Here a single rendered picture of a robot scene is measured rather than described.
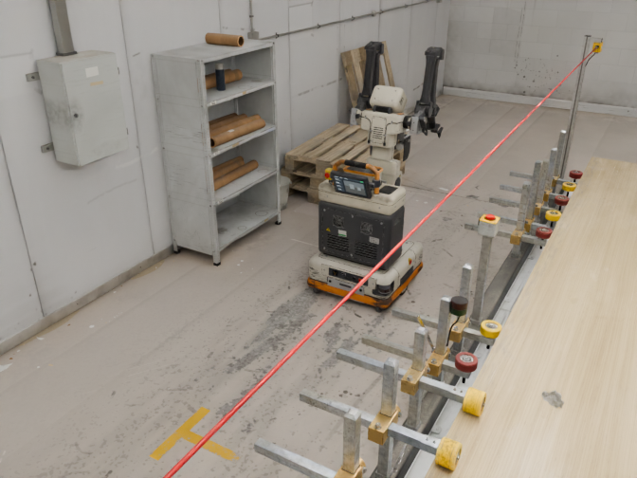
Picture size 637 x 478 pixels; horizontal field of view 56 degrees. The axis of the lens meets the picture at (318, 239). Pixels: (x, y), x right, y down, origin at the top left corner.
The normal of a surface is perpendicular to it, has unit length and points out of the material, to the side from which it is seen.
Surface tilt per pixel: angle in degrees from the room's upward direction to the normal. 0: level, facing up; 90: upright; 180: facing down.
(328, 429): 0
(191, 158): 90
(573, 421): 0
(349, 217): 90
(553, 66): 90
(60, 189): 90
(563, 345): 0
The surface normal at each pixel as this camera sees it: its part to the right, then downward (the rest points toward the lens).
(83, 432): 0.00, -0.90
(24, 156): 0.87, 0.22
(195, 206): -0.50, 0.39
